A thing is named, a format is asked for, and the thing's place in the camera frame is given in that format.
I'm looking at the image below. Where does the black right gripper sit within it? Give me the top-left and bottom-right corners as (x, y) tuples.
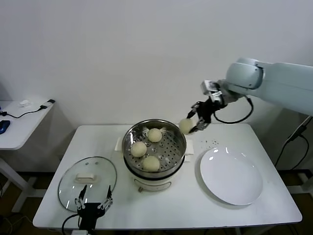
(187, 97), (221, 135)

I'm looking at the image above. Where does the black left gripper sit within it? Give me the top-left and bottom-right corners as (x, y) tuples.
(74, 185), (113, 232)

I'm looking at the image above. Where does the white steamed baozi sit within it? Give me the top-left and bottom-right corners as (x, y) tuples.
(130, 141), (148, 158)
(179, 118), (196, 135)
(147, 128), (162, 143)
(142, 155), (160, 172)

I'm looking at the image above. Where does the glass lid with cream handle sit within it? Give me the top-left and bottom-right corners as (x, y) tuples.
(57, 156), (117, 213)

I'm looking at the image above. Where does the perforated steel steamer basket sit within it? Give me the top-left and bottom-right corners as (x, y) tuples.
(121, 119), (187, 179)

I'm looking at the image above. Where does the cream electric cooker pot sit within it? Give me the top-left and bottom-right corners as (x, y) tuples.
(114, 136), (195, 194)

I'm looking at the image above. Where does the white round plate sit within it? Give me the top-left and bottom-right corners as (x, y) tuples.
(200, 146), (264, 206)

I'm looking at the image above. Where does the white side table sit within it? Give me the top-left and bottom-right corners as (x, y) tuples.
(0, 99), (56, 213)

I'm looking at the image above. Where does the blue computer mouse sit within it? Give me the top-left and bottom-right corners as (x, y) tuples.
(0, 120), (11, 135)

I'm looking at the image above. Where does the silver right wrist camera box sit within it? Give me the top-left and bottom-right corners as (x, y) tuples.
(200, 79), (223, 102)

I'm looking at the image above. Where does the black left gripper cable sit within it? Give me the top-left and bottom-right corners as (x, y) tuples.
(61, 213), (81, 235)

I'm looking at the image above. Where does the thin black hanging cable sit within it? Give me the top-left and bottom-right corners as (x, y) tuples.
(291, 134), (309, 171)
(275, 133), (299, 168)

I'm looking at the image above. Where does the white hanging cable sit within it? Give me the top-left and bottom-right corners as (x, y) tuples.
(287, 116), (310, 142)

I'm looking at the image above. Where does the black cable with adapter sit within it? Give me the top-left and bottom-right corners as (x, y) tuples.
(0, 99), (56, 119)

